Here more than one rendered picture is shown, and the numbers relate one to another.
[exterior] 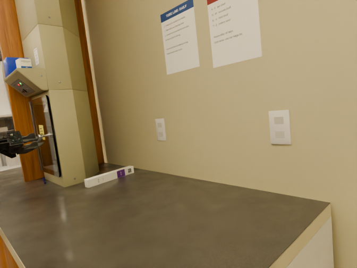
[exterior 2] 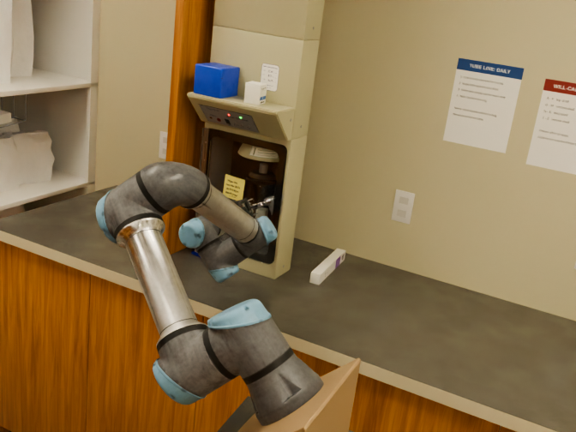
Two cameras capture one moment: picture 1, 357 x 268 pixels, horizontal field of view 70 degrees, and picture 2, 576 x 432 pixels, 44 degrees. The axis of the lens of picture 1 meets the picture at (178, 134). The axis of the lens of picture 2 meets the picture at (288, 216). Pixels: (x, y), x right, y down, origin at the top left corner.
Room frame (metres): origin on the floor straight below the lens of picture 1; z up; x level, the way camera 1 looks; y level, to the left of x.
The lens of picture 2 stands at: (-0.77, 1.35, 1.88)
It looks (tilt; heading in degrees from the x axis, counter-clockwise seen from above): 19 degrees down; 338
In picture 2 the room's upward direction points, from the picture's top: 7 degrees clockwise
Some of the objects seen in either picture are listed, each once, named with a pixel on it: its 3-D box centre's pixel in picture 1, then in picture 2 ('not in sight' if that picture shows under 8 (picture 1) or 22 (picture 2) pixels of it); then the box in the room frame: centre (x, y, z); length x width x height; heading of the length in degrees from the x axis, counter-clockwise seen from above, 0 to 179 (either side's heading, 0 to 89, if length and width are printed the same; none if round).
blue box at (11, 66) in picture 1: (17, 68); (216, 80); (1.35, 0.79, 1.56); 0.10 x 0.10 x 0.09; 43
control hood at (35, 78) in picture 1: (24, 84); (238, 116); (1.28, 0.73, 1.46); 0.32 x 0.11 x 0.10; 43
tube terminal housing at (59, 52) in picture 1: (66, 108); (263, 149); (1.41, 0.60, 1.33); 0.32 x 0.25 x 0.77; 43
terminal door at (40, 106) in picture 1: (44, 136); (239, 196); (1.32, 0.69, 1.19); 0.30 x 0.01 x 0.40; 42
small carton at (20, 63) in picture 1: (24, 66); (255, 93); (1.25, 0.70, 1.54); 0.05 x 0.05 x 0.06; 51
